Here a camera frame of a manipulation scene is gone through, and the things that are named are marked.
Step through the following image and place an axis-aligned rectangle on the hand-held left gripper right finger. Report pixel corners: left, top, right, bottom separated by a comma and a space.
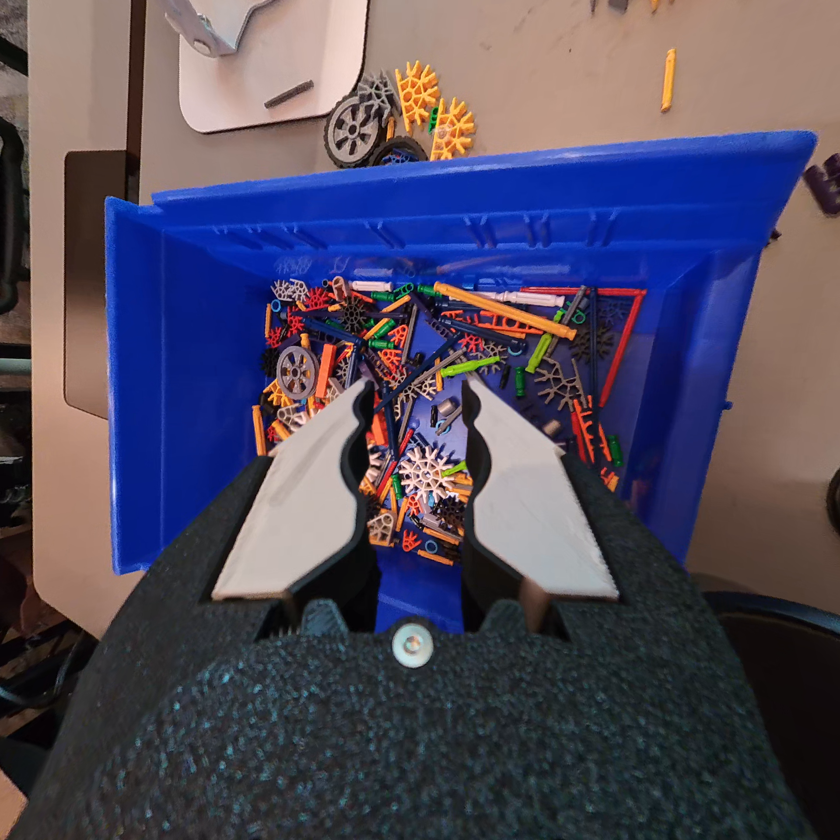
461, 379, 619, 632

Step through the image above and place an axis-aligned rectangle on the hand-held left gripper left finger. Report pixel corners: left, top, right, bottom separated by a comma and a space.
211, 378, 388, 632

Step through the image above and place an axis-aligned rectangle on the blue bin with square tag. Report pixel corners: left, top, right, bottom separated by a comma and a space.
104, 129, 819, 636

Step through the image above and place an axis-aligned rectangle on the lime green rod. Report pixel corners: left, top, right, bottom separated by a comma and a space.
438, 356, 501, 379

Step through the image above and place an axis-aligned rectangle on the pile of toy construction pieces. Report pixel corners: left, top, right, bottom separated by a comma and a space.
251, 277, 648, 567

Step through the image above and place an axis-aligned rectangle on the black seat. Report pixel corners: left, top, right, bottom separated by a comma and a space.
699, 591, 840, 840

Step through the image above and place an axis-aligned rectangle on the black tyre with blue connector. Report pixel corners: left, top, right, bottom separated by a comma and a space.
371, 134, 431, 165

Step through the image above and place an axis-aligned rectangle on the grey wheel with black tyre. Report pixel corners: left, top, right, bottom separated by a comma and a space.
325, 92, 385, 168

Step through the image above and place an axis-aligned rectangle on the yellow fan connector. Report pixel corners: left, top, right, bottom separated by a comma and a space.
395, 60, 441, 132
430, 97, 476, 161

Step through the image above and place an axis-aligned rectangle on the small grey bar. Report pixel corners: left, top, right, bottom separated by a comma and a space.
264, 79, 315, 110

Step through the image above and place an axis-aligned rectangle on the light grey fan connector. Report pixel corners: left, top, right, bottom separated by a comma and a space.
357, 71, 401, 119

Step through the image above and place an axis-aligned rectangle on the purple flat piece with holes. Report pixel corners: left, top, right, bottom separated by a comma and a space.
802, 154, 840, 216

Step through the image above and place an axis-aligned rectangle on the white document stand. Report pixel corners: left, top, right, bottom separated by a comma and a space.
164, 0, 370, 135

